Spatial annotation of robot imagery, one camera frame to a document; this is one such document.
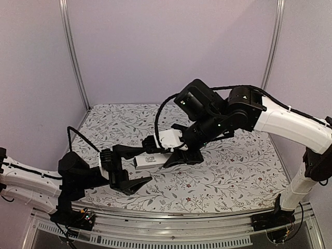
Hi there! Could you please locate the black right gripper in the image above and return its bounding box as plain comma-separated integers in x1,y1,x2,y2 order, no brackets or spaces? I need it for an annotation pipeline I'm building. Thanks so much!
162,109,225,167

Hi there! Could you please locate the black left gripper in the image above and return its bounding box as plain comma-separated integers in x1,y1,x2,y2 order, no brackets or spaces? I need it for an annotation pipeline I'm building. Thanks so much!
78,145,152,196

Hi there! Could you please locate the white remote control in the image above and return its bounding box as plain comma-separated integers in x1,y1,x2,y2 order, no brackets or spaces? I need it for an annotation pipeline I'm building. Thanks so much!
133,153,171,170

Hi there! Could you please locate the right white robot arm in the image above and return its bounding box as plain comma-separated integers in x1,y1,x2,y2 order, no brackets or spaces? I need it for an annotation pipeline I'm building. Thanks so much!
155,79,331,226

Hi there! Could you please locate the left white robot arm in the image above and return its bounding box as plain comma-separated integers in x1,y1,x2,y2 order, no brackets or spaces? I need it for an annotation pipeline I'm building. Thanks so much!
1,148,152,230

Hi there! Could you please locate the floral patterned table mat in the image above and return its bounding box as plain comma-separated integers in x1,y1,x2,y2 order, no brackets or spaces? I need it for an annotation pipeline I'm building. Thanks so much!
72,104,288,213

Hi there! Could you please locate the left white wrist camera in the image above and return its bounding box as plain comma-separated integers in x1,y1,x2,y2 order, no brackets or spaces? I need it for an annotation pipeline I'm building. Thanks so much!
99,148,112,180

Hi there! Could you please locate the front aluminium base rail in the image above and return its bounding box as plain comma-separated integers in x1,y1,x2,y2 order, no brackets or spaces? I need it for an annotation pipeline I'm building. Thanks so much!
23,202,326,248

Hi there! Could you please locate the left aluminium frame post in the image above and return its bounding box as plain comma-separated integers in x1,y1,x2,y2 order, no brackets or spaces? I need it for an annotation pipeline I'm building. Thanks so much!
59,0,91,111

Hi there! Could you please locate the aluminium frame post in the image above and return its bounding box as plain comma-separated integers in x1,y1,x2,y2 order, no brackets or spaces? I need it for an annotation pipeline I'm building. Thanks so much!
261,0,285,90
59,0,91,111

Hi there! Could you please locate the right aluminium frame post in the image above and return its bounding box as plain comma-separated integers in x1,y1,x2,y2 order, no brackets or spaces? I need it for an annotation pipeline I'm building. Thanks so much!
261,0,285,90

